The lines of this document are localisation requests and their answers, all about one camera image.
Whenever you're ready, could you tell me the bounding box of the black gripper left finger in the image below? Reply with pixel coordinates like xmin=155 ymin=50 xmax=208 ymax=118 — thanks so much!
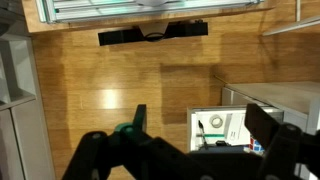
xmin=61 ymin=103 xmax=158 ymax=180

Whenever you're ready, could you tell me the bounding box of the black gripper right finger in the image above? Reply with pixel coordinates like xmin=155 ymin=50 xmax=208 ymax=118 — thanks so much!
xmin=244 ymin=103 xmax=320 ymax=180

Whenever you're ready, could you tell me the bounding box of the white open drawer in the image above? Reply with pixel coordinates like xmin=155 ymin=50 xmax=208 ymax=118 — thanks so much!
xmin=186 ymin=105 xmax=284 ymax=154

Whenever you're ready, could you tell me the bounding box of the white Chem Cards booklet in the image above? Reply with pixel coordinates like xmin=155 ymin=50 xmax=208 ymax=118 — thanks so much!
xmin=223 ymin=113 xmax=258 ymax=146

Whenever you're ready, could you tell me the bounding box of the white desk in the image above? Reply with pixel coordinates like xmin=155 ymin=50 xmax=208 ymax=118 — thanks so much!
xmin=221 ymin=81 xmax=320 ymax=180

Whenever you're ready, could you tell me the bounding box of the green marker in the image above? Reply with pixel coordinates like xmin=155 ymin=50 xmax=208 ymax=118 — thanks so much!
xmin=203 ymin=133 xmax=226 ymax=139

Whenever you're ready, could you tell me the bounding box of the grey tape roll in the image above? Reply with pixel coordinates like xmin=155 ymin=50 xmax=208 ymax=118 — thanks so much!
xmin=209 ymin=114 xmax=224 ymax=129

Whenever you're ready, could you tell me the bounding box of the black pen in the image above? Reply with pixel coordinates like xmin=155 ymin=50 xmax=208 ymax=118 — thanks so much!
xmin=197 ymin=119 xmax=209 ymax=150

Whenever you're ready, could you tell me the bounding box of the white ladder rack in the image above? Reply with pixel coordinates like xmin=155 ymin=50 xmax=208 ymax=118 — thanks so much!
xmin=262 ymin=0 xmax=320 ymax=37

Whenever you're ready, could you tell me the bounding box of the grey white shelf unit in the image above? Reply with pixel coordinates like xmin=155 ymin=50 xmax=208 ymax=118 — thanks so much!
xmin=0 ymin=31 xmax=56 ymax=180

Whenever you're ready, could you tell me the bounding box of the black stereo camera bar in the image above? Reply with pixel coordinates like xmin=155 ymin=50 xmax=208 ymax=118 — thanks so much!
xmin=98 ymin=21 xmax=209 ymax=47

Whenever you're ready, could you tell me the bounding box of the white metal frame panel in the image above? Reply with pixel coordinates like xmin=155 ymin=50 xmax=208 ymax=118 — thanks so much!
xmin=35 ymin=0 xmax=265 ymax=24

